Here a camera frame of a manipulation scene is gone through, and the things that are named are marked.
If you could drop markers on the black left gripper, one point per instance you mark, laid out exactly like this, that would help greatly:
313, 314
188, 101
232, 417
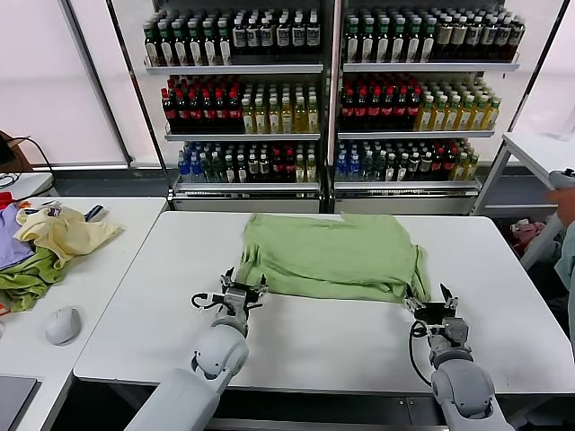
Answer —
256, 298

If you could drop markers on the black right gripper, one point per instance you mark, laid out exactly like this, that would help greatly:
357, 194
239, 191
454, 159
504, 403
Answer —
433, 312

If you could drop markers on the green polo shirt red print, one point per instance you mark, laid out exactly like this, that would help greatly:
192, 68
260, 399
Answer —
332, 256

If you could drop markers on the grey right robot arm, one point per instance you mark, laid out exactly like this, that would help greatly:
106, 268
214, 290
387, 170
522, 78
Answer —
462, 386

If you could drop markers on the person forearm teal sleeve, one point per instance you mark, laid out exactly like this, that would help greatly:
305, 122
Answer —
568, 256

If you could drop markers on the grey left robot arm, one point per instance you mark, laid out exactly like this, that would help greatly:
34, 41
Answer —
215, 354

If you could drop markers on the pink clothes pile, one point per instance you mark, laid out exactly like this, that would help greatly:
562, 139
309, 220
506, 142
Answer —
528, 233

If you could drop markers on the blue white striped cloth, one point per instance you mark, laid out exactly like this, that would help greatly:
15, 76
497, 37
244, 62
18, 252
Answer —
95, 213

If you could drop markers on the bottle shelf unit blue-left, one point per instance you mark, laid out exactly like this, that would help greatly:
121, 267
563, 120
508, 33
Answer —
242, 112

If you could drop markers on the grey handheld controller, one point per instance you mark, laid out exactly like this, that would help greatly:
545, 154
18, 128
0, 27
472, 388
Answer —
561, 178

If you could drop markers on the pale yellow shirt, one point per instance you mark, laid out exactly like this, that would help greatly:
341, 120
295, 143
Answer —
72, 233

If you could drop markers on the white metal side table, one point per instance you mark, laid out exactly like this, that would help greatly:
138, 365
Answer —
534, 148

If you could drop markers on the grey computer mouse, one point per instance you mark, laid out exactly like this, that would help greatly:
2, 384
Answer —
63, 325

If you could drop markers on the bottle shelf unit wide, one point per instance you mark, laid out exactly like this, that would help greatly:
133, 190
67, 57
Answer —
418, 112

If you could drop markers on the white printed cloth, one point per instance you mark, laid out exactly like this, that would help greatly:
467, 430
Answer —
53, 210

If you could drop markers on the crumpled green garment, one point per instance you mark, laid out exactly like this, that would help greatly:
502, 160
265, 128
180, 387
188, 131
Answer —
27, 280

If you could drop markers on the purple garment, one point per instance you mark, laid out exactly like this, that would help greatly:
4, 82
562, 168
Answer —
11, 242

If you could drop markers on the red garment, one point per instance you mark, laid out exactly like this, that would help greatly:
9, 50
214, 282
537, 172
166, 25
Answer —
4, 199

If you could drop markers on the grey laptop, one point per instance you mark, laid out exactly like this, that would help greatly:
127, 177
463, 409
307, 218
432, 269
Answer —
15, 399

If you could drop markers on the brown cardboard box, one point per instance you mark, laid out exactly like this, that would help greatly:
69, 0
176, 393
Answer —
18, 155

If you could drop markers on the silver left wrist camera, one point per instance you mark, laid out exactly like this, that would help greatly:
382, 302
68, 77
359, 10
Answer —
234, 300

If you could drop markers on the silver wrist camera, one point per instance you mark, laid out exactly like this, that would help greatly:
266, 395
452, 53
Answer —
451, 334
234, 300

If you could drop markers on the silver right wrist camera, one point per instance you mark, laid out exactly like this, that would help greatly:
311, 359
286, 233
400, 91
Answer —
451, 334

